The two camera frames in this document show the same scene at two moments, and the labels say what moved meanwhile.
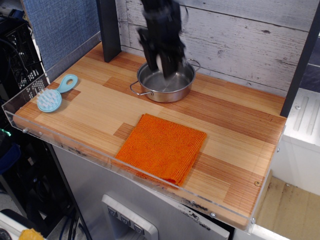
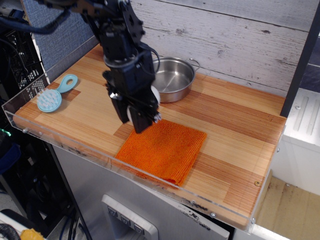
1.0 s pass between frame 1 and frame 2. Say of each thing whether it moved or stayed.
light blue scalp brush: stayed
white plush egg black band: moved
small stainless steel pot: stayed
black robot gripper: moved
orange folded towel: stayed
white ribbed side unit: stayed
